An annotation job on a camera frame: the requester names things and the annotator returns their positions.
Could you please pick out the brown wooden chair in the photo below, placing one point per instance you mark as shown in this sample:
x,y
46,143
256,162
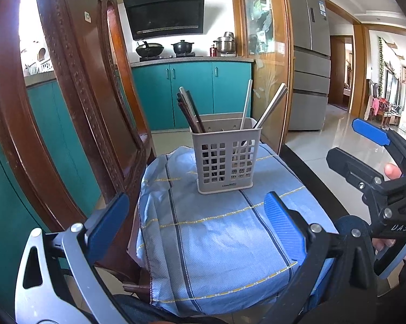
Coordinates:
x,y
98,108

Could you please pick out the red thermos bottle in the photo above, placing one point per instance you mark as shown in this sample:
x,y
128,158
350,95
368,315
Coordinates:
x,y
213,51

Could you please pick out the teal base cabinet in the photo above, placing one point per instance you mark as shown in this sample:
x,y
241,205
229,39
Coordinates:
x,y
189,91

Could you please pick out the small stainless steel pot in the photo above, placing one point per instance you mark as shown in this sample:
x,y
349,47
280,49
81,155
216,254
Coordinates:
x,y
228,35

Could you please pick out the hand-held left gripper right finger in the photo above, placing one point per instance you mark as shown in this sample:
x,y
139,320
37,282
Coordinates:
x,y
284,222

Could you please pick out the black cooking pot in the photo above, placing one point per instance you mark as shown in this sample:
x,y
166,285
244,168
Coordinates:
x,y
182,48

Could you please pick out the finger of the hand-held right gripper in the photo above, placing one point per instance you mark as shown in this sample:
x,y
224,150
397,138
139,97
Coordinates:
x,y
349,168
371,131

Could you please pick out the green vine garland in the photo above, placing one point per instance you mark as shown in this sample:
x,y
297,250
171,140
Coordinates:
x,y
381,60

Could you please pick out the grey kitchen countertop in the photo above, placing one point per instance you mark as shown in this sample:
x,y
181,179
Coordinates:
x,y
223,59

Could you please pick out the beige plastic utensil basket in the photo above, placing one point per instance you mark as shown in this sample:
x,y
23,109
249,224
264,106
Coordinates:
x,y
224,186

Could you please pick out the white dish rack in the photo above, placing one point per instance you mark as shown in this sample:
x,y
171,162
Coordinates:
x,y
39,67

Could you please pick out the black chopstick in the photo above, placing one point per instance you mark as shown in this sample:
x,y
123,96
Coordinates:
x,y
196,109

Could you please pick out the pink clothes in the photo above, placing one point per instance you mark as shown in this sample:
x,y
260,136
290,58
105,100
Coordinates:
x,y
378,106

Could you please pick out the dark brown chopsticks bundle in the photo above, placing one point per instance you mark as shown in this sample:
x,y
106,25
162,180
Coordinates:
x,y
188,103

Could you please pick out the cream chopstick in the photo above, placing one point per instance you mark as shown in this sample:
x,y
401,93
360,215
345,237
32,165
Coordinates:
x,y
246,104
274,106
269,105

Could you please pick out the wood framed glass door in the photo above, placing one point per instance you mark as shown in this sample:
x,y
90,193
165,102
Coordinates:
x,y
263,57

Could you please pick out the blue checked cloth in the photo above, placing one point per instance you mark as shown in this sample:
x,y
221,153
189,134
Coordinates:
x,y
216,243

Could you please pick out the black wok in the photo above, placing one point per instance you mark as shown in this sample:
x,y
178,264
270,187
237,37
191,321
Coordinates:
x,y
150,50

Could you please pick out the person's right hand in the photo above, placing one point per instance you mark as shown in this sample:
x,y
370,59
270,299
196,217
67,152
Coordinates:
x,y
393,172

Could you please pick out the gas stove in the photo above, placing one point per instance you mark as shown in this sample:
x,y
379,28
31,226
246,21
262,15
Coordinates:
x,y
167,58

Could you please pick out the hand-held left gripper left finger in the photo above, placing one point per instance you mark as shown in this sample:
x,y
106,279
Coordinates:
x,y
108,226

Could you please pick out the large stainless steel pot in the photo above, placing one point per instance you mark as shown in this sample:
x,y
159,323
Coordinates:
x,y
225,45

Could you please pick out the grey refrigerator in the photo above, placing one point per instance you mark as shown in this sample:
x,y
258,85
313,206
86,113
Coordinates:
x,y
307,74

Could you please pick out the black range hood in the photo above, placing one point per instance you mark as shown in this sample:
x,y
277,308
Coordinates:
x,y
165,13

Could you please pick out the reddish brown chopstick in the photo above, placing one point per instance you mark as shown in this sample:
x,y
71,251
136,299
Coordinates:
x,y
184,116
186,111

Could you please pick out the teal side cabinet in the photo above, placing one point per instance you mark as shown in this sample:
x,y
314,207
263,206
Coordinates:
x,y
37,175

